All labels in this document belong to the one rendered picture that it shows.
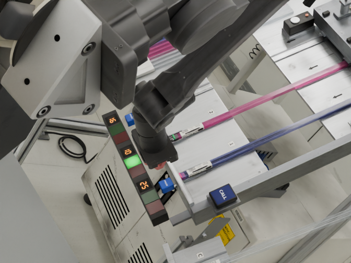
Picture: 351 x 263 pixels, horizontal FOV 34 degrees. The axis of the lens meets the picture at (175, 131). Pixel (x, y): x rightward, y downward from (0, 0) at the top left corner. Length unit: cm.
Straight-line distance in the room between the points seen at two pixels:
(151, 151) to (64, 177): 116
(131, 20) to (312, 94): 98
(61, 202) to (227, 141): 96
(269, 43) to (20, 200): 78
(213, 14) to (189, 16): 2
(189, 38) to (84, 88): 12
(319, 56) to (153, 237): 77
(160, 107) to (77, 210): 123
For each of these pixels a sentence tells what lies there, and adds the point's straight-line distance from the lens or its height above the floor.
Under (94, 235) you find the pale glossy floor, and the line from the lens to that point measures 214.
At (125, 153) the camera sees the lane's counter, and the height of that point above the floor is 65.
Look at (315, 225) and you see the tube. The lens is 113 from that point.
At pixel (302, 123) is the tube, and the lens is 139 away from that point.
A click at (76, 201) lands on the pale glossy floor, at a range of 221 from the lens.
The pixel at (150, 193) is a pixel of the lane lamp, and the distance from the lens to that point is 133.
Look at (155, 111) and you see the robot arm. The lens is 100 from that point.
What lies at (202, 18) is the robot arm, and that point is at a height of 125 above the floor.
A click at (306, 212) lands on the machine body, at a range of 184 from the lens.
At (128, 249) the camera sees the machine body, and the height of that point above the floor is 15.
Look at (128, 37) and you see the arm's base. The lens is 52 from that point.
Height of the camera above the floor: 142
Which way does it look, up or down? 29 degrees down
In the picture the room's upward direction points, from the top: 38 degrees clockwise
